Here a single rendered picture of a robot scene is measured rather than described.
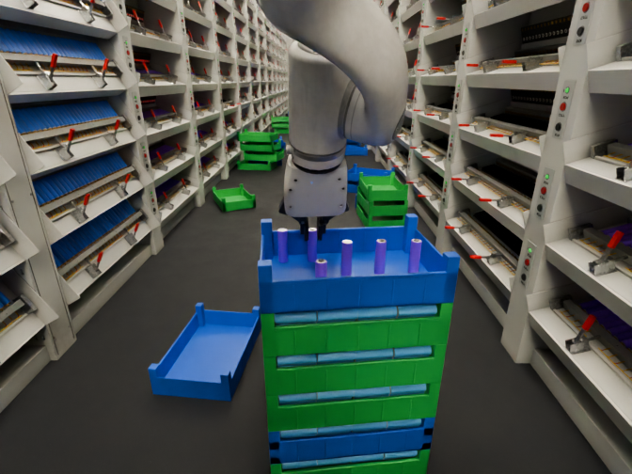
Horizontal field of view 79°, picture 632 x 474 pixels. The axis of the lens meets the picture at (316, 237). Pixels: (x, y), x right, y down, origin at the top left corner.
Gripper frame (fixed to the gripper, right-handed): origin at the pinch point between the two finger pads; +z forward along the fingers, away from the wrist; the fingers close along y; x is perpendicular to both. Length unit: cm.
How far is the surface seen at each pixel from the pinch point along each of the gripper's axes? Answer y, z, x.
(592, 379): 55, 23, -22
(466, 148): 69, 35, 75
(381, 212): 46, 83, 89
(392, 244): 16.5, 7.0, 1.3
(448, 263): 18.8, -5.9, -14.3
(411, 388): 15.8, 16.6, -23.9
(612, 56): 61, -21, 24
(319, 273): -0.3, -3.1, -12.8
